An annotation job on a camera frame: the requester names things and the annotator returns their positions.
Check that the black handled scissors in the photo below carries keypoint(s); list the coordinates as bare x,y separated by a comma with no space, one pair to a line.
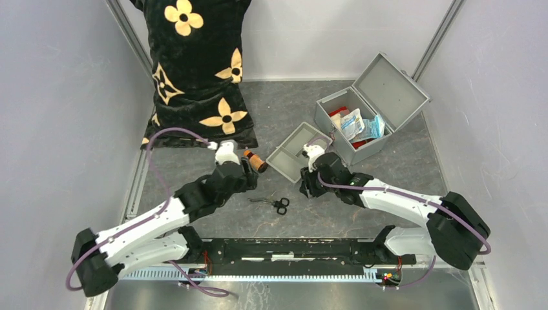
281,205

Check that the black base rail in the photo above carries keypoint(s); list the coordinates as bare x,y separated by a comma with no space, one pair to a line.
292,256

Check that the amber pill bottle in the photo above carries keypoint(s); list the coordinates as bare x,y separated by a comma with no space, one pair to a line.
255,161

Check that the blue gauze packet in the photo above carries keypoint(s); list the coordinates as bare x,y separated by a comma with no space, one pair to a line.
373,129

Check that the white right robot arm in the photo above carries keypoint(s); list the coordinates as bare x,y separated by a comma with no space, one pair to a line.
447,227

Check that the white wipes packet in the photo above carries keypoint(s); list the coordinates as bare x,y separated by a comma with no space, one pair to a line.
352,124

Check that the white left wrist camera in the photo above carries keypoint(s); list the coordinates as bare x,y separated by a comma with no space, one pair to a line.
225,152

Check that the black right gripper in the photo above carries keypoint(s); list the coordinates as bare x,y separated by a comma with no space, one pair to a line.
306,186

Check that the black floral velvet cloth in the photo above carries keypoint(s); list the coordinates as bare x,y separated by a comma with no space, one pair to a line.
197,55

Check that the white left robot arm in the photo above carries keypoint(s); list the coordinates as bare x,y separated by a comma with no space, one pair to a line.
100,259

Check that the grey plastic divider tray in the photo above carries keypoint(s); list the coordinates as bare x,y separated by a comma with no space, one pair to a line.
288,159

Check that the red first aid pouch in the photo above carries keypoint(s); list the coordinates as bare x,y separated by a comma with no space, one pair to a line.
356,144

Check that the silver metal case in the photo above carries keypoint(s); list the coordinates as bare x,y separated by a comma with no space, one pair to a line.
383,89

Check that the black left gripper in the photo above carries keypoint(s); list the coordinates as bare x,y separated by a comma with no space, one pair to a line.
249,180

